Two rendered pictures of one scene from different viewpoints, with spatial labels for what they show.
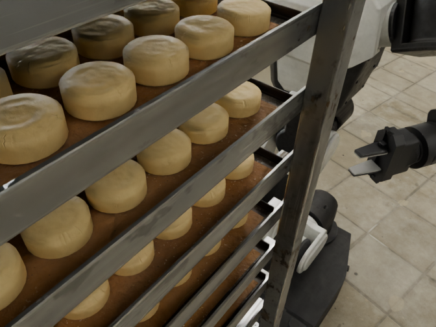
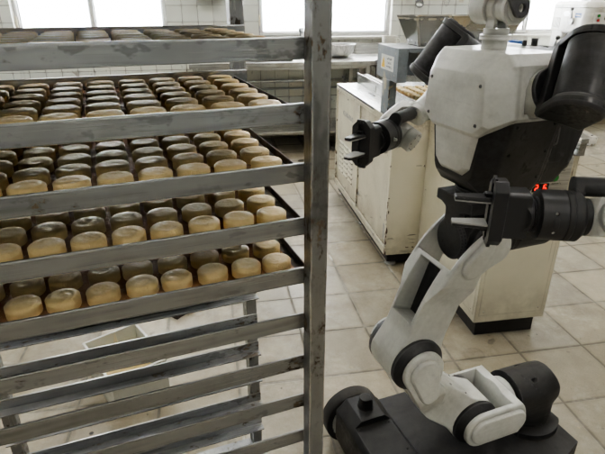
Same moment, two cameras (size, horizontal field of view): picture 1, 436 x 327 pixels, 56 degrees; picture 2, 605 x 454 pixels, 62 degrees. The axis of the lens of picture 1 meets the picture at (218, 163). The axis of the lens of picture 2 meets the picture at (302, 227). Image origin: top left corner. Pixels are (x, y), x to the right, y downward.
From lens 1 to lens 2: 0.57 m
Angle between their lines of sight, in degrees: 32
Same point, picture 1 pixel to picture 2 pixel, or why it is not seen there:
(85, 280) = (78, 53)
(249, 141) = (232, 45)
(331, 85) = (311, 24)
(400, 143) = (502, 190)
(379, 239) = not seen: outside the picture
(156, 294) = (139, 124)
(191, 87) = not seen: outside the picture
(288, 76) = (442, 149)
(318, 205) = (524, 373)
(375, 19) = (513, 77)
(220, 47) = not seen: outside the picture
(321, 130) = (311, 69)
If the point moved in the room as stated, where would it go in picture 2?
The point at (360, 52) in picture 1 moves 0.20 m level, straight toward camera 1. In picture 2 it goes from (498, 113) to (432, 127)
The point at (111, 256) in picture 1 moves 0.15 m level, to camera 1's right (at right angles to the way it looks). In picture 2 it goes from (99, 50) to (191, 58)
